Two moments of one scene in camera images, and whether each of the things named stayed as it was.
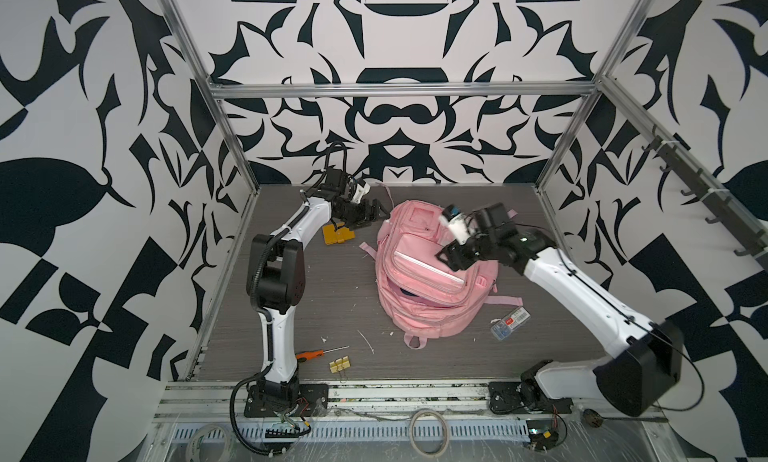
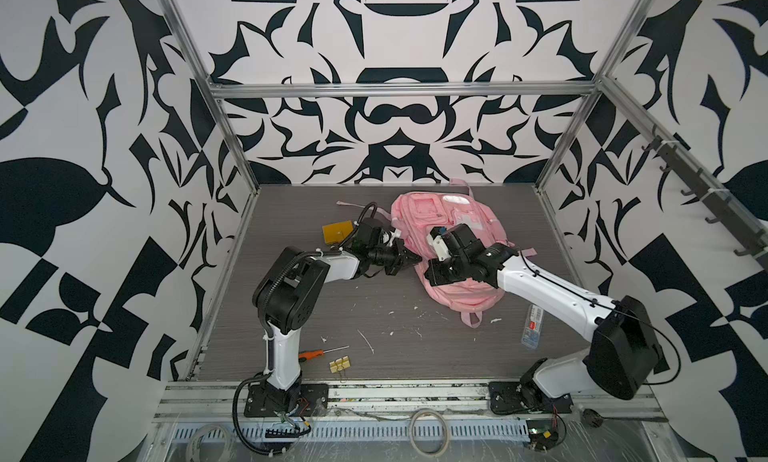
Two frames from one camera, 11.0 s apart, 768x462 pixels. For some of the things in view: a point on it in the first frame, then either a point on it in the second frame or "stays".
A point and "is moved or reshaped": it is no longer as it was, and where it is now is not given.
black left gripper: [366, 217] -> [403, 255]
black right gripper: [456, 251] -> [434, 277]
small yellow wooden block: [339, 364] stays
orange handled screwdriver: [301, 357] stays
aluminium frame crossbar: [269, 90] stays
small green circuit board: [542, 434] stays
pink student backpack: [419, 294] is moved or reshaped
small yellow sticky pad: [331, 235] stays
